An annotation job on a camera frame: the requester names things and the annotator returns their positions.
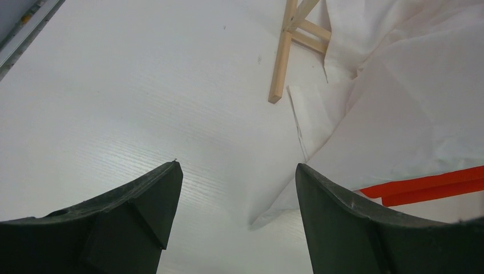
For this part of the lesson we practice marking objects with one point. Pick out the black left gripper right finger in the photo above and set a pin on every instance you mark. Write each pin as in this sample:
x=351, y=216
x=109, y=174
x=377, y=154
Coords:
x=347, y=233

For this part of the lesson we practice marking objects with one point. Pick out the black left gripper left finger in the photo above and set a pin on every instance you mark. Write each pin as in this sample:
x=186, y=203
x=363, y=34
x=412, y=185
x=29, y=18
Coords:
x=124, y=230

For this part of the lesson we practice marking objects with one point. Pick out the orange shorts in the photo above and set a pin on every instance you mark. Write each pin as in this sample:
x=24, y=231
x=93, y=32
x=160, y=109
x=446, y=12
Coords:
x=423, y=189

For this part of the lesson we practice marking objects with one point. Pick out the white shorts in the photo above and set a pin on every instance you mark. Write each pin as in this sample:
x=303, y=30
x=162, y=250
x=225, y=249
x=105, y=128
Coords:
x=405, y=93

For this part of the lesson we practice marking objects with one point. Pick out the wooden clothes rack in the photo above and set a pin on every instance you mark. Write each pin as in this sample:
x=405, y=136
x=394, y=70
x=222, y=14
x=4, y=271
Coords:
x=296, y=29

